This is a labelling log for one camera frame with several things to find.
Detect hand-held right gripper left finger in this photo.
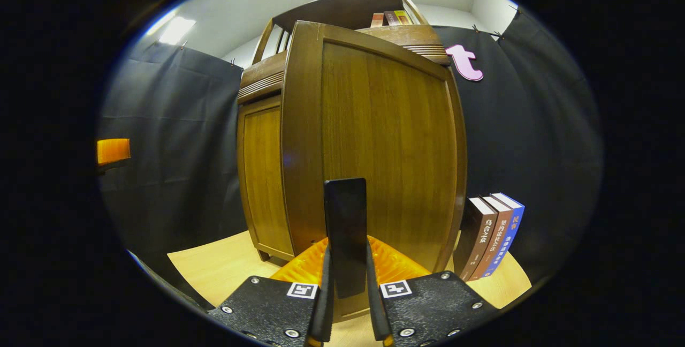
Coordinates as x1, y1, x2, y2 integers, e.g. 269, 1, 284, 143
208, 237, 335, 347

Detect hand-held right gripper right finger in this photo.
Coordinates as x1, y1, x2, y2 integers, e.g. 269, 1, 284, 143
366, 235, 501, 347

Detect black door handle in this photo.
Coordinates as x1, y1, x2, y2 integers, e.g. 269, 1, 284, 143
324, 177, 369, 299

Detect wooden cabinet door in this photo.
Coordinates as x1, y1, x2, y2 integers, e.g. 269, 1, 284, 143
237, 95, 296, 261
281, 20, 467, 322

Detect wooden double-door shoe cabinet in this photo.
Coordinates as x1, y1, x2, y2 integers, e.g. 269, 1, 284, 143
235, 0, 451, 263

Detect black backdrop cloth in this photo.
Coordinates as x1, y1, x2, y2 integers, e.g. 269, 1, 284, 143
98, 7, 604, 305

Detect dark brown book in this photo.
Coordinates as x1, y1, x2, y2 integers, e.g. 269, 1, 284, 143
453, 197, 498, 282

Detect small ceiling light panel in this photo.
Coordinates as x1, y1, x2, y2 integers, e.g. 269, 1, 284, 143
159, 17, 196, 45

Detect reddish brown book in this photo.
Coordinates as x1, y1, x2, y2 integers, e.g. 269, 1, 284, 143
470, 195, 513, 281

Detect blue book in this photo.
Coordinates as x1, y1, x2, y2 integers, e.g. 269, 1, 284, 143
482, 192, 526, 278

